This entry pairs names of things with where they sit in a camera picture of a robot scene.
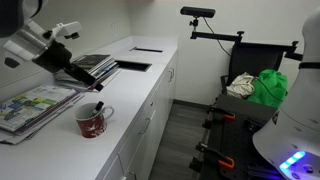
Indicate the green bag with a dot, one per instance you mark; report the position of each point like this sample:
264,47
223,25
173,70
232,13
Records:
270,88

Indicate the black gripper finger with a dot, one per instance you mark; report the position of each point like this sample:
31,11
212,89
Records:
88,77
71,74

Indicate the red patterned mug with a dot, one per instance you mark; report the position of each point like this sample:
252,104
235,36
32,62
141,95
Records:
93,125

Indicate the colourful cover magazine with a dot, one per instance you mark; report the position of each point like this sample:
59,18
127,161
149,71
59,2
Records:
31,105

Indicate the pile of magazines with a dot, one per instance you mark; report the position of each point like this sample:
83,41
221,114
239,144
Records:
50,115

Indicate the black and white marker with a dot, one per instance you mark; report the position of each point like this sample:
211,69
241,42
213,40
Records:
97,108

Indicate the white counter cabinet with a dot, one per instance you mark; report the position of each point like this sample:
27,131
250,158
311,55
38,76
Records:
146,116

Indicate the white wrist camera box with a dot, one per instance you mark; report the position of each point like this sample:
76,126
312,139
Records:
68,28

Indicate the black chair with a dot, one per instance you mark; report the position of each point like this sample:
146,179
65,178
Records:
256,56

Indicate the black robot table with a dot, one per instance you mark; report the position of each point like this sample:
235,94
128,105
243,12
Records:
236,133

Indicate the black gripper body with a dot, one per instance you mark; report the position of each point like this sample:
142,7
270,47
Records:
53,56

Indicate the white wall outlet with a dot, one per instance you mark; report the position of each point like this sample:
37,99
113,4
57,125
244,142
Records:
114,30

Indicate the stack of books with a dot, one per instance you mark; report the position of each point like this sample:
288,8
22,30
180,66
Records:
100,71

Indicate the white cloth bag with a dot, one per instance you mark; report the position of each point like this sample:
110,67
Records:
241,85

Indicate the black cover book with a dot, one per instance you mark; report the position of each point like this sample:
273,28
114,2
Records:
91,61

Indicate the black stereo camera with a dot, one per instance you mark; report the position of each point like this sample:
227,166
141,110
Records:
197,12

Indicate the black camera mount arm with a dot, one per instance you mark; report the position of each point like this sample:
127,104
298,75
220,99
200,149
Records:
216,36

